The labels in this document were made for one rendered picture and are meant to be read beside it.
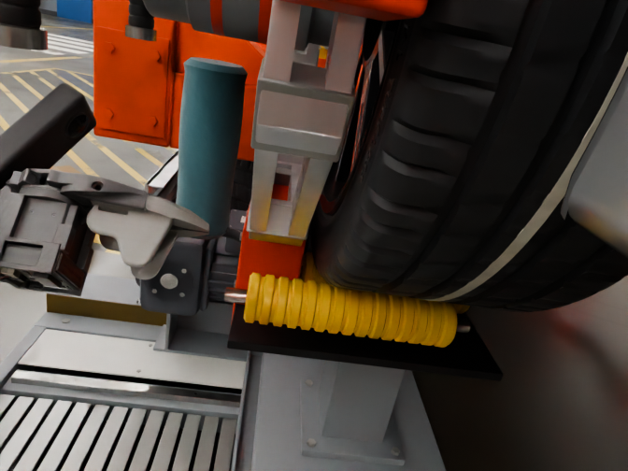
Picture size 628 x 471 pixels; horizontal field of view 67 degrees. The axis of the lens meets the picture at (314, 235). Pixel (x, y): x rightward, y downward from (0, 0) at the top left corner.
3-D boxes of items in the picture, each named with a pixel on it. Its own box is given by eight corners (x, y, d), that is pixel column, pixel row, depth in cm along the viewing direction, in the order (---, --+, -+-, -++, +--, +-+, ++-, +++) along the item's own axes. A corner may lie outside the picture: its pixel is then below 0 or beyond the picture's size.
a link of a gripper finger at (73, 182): (149, 227, 40) (43, 211, 39) (155, 208, 40) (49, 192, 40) (139, 204, 35) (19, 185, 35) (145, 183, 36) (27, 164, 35)
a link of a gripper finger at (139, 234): (198, 281, 39) (81, 265, 38) (211, 216, 41) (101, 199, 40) (195, 270, 36) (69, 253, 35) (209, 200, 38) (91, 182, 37)
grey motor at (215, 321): (321, 394, 104) (355, 254, 91) (127, 373, 100) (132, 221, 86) (318, 345, 121) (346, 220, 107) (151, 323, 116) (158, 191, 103)
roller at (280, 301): (468, 360, 56) (484, 320, 54) (219, 329, 53) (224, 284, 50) (453, 332, 61) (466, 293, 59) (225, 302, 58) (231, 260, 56)
